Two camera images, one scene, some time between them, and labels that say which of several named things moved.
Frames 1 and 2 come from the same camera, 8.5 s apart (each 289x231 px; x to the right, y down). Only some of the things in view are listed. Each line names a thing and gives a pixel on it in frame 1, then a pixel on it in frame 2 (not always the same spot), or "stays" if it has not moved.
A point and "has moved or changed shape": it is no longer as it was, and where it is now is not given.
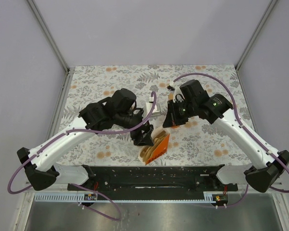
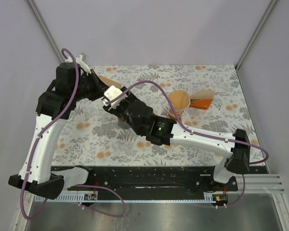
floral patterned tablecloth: (207, 143) stays
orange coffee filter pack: (158, 148) has moved or changed shape
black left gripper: (144, 138) -> (100, 87)
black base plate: (155, 182) stays
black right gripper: (172, 118) -> (131, 97)
